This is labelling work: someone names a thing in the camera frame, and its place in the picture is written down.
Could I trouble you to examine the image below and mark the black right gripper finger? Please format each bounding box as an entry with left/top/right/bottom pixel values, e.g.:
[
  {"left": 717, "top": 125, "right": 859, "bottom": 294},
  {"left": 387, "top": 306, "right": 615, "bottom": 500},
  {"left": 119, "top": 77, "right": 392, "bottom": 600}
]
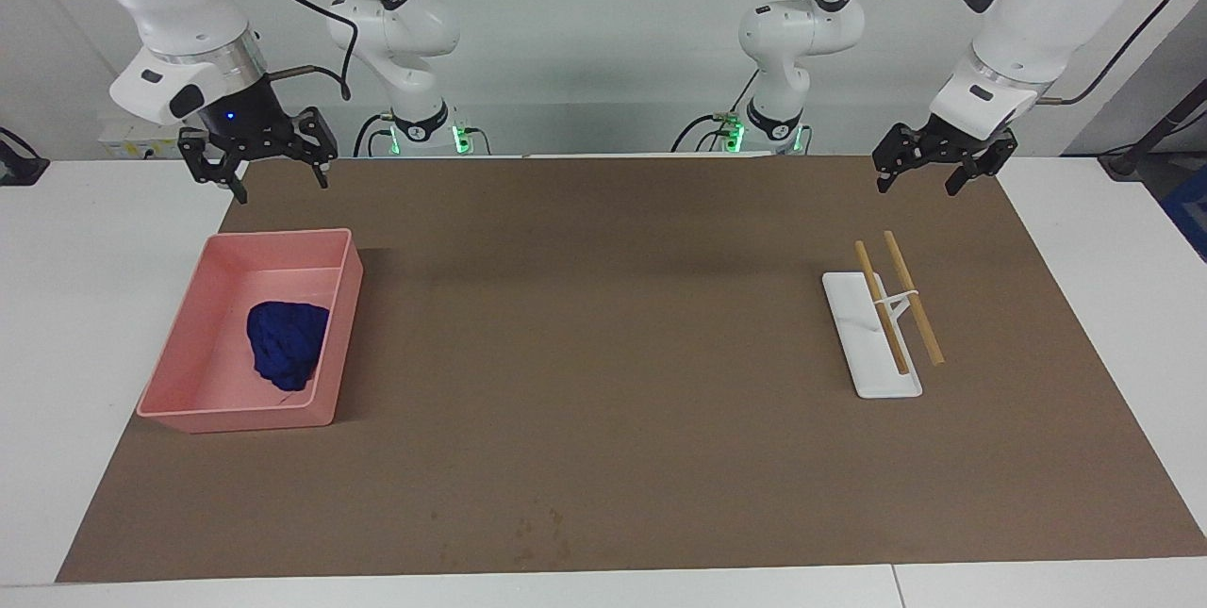
[
  {"left": 179, "top": 127, "right": 248, "bottom": 204},
  {"left": 283, "top": 108, "right": 339, "bottom": 189}
]

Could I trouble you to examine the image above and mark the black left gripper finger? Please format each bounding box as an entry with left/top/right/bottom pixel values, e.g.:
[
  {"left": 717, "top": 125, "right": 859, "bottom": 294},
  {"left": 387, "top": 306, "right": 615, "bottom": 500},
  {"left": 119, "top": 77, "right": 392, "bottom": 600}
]
[
  {"left": 946, "top": 132, "right": 1017, "bottom": 197},
  {"left": 872, "top": 124, "right": 934, "bottom": 194}
]

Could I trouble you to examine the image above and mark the dark blue towel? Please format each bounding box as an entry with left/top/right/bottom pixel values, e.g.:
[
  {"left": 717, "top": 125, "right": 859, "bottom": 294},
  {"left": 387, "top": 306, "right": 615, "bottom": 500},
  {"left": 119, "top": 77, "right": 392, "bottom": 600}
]
[{"left": 246, "top": 301, "right": 331, "bottom": 392}]

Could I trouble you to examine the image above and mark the white towel rack base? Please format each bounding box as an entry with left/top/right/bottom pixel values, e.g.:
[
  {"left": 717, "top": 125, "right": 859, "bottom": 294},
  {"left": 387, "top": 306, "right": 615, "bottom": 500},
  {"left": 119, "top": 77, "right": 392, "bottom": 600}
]
[{"left": 821, "top": 271, "right": 923, "bottom": 400}]

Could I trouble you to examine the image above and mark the wooden dowel rod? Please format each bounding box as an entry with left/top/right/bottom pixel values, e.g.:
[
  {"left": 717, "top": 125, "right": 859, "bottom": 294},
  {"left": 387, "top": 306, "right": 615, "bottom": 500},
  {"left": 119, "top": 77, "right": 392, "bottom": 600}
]
[
  {"left": 854, "top": 240, "right": 911, "bottom": 376},
  {"left": 884, "top": 231, "right": 945, "bottom": 367}
]

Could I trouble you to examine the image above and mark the black tripod stand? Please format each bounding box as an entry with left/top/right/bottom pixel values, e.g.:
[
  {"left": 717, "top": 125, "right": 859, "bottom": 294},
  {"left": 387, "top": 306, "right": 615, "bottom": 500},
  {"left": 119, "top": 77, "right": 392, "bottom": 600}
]
[{"left": 1099, "top": 80, "right": 1207, "bottom": 180}]

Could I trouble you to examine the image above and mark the black stand base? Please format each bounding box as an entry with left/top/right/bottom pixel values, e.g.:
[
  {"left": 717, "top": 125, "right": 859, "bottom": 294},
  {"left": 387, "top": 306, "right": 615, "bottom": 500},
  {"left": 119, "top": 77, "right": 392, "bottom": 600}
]
[{"left": 0, "top": 127, "right": 50, "bottom": 187}]

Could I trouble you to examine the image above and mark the pink plastic bin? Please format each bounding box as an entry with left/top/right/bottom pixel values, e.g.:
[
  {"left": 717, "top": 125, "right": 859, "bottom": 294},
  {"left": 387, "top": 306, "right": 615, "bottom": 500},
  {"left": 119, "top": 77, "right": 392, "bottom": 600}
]
[{"left": 137, "top": 228, "right": 364, "bottom": 435}]

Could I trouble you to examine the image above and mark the brown table mat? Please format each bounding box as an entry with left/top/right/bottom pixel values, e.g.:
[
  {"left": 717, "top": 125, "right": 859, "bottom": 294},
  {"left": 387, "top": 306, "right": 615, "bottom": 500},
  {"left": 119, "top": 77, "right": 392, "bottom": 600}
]
[{"left": 55, "top": 154, "right": 1207, "bottom": 583}]

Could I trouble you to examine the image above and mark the black right base cable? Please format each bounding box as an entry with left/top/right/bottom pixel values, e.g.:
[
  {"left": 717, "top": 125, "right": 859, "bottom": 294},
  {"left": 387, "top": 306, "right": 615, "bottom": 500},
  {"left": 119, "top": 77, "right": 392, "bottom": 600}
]
[{"left": 354, "top": 113, "right": 395, "bottom": 158}]

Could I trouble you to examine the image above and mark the black base cable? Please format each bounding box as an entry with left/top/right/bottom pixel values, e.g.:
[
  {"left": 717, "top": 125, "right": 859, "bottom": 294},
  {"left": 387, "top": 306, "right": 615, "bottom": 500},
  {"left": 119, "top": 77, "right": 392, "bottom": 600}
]
[
  {"left": 354, "top": 113, "right": 395, "bottom": 158},
  {"left": 671, "top": 113, "right": 732, "bottom": 154}
]

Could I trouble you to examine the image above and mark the white wall power socket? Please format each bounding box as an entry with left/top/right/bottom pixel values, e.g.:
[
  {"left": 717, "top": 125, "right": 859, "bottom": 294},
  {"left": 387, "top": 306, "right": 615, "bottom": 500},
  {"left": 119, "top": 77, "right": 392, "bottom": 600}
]
[{"left": 99, "top": 118, "right": 190, "bottom": 159}]

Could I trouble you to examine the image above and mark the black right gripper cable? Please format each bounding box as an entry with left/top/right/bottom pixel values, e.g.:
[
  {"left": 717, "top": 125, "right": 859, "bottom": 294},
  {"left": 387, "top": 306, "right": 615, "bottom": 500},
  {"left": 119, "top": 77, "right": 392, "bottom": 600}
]
[{"left": 219, "top": 0, "right": 357, "bottom": 102}]

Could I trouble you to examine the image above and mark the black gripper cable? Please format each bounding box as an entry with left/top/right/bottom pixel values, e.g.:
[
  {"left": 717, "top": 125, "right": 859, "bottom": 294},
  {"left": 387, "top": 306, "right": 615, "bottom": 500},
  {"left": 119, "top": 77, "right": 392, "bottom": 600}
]
[
  {"left": 219, "top": 0, "right": 357, "bottom": 102},
  {"left": 1037, "top": 0, "right": 1182, "bottom": 107}
]

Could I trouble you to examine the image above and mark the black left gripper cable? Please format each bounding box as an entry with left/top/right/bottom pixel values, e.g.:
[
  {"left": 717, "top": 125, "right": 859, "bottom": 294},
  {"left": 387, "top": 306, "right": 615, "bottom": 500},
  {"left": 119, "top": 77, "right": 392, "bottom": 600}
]
[{"left": 1037, "top": 0, "right": 1182, "bottom": 107}]

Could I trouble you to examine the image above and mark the black left base cable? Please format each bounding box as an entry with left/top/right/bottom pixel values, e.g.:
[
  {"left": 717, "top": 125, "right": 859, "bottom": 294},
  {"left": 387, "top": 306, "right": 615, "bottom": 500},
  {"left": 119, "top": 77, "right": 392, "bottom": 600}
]
[{"left": 671, "top": 113, "right": 732, "bottom": 154}]

